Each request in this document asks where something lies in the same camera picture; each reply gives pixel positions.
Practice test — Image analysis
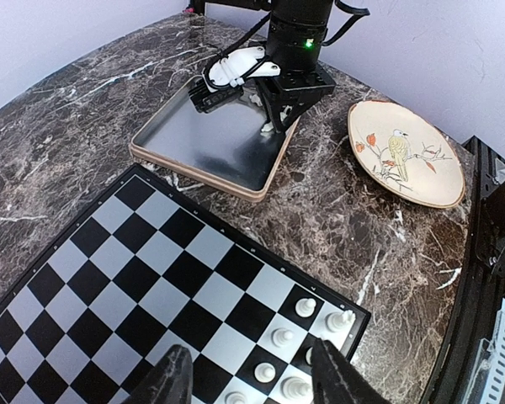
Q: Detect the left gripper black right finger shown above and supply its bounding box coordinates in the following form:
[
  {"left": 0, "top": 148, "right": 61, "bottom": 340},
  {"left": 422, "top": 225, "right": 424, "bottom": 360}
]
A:
[{"left": 311, "top": 338, "right": 389, "bottom": 404}]

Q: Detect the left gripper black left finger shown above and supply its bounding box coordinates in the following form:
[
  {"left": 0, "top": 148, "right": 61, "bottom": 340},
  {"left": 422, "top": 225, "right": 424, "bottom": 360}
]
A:
[{"left": 128, "top": 344, "right": 193, "bottom": 404}]

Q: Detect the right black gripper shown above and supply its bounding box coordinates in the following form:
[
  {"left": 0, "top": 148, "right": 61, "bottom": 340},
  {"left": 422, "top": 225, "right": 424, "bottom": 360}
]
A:
[{"left": 254, "top": 69, "right": 336, "bottom": 133}]

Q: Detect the white chess pawn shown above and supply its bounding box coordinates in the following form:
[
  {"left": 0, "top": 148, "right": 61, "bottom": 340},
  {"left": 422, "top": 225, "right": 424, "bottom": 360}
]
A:
[
  {"left": 225, "top": 391, "right": 247, "bottom": 404},
  {"left": 271, "top": 327, "right": 294, "bottom": 347},
  {"left": 295, "top": 298, "right": 316, "bottom": 318},
  {"left": 281, "top": 376, "right": 312, "bottom": 401},
  {"left": 253, "top": 362, "right": 276, "bottom": 384}
]

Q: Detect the white chess rook corner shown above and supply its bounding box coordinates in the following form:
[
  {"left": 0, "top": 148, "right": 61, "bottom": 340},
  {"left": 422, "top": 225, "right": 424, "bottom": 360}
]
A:
[{"left": 325, "top": 310, "right": 356, "bottom": 333}]

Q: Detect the black grey chess board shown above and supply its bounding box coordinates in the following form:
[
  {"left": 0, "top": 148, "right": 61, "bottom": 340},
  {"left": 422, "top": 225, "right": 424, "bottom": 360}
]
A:
[{"left": 0, "top": 165, "right": 370, "bottom": 403}]

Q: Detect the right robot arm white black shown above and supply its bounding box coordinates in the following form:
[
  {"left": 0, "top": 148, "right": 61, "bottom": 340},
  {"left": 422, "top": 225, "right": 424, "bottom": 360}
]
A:
[{"left": 189, "top": 0, "right": 369, "bottom": 133}]

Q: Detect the metal tray with wooden rim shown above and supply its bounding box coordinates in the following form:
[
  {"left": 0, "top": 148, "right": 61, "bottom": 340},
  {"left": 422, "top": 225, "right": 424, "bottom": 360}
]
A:
[{"left": 129, "top": 77, "right": 296, "bottom": 203}]

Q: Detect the oval bird pattern coaster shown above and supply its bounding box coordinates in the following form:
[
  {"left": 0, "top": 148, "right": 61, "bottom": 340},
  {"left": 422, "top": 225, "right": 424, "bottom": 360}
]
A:
[{"left": 348, "top": 100, "right": 465, "bottom": 209}]

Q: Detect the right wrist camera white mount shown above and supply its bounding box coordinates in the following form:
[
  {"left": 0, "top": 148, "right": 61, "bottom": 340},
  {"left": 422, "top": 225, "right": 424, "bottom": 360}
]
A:
[{"left": 189, "top": 45, "right": 281, "bottom": 114}]

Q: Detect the white slotted cable duct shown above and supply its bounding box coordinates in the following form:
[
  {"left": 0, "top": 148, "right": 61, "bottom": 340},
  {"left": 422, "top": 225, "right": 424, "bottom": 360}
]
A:
[{"left": 467, "top": 299, "right": 505, "bottom": 403}]

